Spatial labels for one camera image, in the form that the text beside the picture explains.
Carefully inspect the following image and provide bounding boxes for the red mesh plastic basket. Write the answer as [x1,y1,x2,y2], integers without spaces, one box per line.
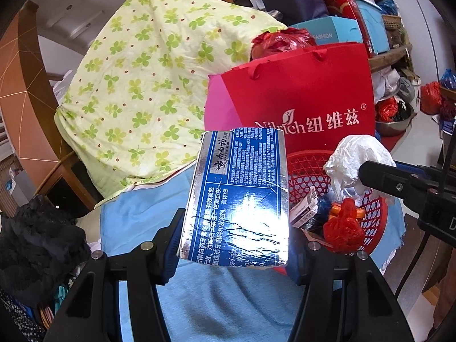
[285,150,390,255]

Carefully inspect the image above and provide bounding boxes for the black white dotted cloth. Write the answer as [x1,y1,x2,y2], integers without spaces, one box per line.
[0,288,47,342]

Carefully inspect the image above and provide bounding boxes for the wooden shelf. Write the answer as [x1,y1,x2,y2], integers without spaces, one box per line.
[369,44,414,72]

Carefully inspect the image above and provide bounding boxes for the orange white small carton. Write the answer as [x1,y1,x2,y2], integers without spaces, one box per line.
[288,185,319,229]

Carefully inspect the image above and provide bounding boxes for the light blue blanket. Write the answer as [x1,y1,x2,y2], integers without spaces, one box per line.
[100,169,405,342]

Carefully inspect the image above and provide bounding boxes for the black cloth pile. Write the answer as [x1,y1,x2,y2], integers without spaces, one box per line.
[0,196,91,307]

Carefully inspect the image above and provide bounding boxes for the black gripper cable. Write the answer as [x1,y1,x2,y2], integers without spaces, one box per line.
[392,237,428,309]

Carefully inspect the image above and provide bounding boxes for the metal basin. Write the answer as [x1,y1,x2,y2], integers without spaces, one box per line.
[374,101,416,137]

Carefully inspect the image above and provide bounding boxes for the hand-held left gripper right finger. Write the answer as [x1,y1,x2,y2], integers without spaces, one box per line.
[287,240,416,342]

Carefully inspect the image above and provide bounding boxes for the light blue cardboard box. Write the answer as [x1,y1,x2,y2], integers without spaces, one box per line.
[288,16,373,48]

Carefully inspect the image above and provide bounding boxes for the pink pillow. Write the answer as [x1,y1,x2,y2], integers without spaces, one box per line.
[204,73,243,132]

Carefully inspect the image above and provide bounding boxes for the blue plastic bag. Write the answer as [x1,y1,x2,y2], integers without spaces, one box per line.
[441,68,456,89]
[313,196,333,221]

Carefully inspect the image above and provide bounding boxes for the red plastic wrapper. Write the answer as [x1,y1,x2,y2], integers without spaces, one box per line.
[322,199,366,253]

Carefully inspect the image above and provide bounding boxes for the red plastic bag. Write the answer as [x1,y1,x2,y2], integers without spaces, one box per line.
[249,28,316,59]
[420,81,444,115]

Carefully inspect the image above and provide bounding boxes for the light blue plastic storage box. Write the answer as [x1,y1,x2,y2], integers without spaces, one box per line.
[354,0,390,54]

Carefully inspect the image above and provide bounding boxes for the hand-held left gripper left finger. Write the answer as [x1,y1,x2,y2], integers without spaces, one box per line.
[43,208,186,342]

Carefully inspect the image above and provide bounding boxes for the person's right forearm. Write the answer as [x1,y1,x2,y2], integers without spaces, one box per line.
[433,256,456,328]

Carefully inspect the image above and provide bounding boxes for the wooden cabinet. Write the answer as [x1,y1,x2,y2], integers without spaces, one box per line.
[0,2,104,207]

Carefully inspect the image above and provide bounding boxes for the green clover print quilt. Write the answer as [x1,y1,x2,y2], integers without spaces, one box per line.
[54,0,289,198]

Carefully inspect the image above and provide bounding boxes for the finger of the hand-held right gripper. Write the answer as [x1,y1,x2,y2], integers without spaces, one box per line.
[395,162,444,180]
[358,161,433,207]

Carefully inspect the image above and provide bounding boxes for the white plastic wrapper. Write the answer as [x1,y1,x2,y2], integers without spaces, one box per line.
[323,135,396,203]

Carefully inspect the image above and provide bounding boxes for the blue white toothpaste carton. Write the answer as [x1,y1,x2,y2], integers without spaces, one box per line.
[177,126,290,269]

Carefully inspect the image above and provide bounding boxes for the red paper shopping bag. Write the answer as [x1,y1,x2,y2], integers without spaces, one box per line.
[205,42,376,157]

